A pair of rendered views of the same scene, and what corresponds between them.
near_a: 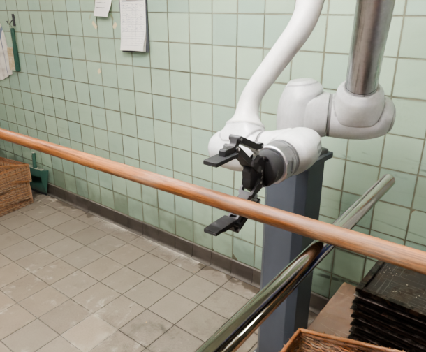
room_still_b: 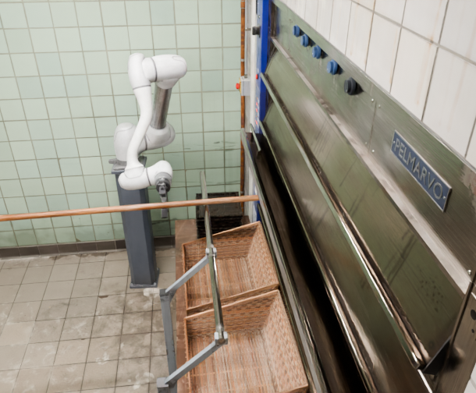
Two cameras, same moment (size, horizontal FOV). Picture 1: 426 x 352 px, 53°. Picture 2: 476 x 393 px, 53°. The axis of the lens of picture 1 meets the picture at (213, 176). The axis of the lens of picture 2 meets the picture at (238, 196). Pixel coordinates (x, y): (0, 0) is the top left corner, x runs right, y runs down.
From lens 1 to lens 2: 173 cm
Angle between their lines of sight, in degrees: 41
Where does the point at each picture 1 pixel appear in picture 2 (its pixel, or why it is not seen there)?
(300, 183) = not seen: hidden behind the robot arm
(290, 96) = (123, 136)
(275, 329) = (143, 263)
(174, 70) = not seen: outside the picture
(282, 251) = (137, 219)
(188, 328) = (81, 295)
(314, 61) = (108, 100)
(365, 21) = (161, 100)
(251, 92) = (133, 152)
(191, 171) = (22, 193)
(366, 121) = (165, 139)
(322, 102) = not seen: hidden behind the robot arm
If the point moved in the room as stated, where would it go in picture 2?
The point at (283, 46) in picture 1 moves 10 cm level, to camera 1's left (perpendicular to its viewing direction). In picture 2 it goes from (143, 129) to (127, 134)
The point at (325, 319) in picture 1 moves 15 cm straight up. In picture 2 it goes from (179, 239) to (178, 221)
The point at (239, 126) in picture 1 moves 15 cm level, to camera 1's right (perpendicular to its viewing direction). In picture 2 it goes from (136, 170) to (158, 161)
